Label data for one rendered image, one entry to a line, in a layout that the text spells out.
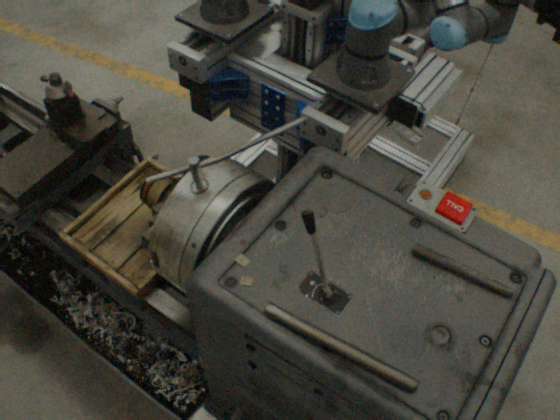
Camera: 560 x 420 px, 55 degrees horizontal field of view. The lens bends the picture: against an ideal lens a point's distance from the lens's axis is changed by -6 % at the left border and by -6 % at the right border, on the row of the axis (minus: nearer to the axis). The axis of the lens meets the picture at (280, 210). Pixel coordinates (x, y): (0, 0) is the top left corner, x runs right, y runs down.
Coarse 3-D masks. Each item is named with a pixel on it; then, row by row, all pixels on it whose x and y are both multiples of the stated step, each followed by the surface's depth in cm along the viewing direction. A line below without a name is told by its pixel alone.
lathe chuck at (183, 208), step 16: (208, 176) 117; (224, 176) 118; (240, 176) 119; (176, 192) 115; (192, 192) 115; (208, 192) 114; (176, 208) 114; (192, 208) 113; (160, 224) 115; (176, 224) 114; (192, 224) 113; (160, 240) 116; (176, 240) 114; (160, 256) 118; (176, 256) 115; (160, 272) 122; (176, 272) 117
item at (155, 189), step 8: (144, 184) 132; (152, 184) 131; (160, 184) 131; (168, 184) 130; (144, 192) 132; (152, 192) 130; (160, 192) 129; (168, 192) 130; (144, 200) 133; (152, 200) 130; (160, 200) 130
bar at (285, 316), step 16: (272, 304) 95; (288, 320) 93; (304, 320) 93; (320, 336) 91; (336, 352) 91; (352, 352) 89; (368, 368) 89; (384, 368) 88; (400, 384) 87; (416, 384) 86
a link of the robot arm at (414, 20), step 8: (408, 0) 136; (416, 0) 136; (424, 0) 136; (408, 8) 137; (416, 8) 137; (424, 8) 138; (432, 8) 140; (408, 16) 137; (416, 16) 139; (424, 16) 140; (432, 16) 142; (408, 24) 139; (416, 24) 140; (424, 24) 142; (408, 32) 142
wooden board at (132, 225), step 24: (144, 168) 165; (168, 168) 163; (120, 192) 159; (96, 216) 154; (120, 216) 154; (144, 216) 154; (72, 240) 146; (96, 240) 149; (120, 240) 149; (96, 264) 142; (120, 264) 144; (144, 264) 145; (144, 288) 139
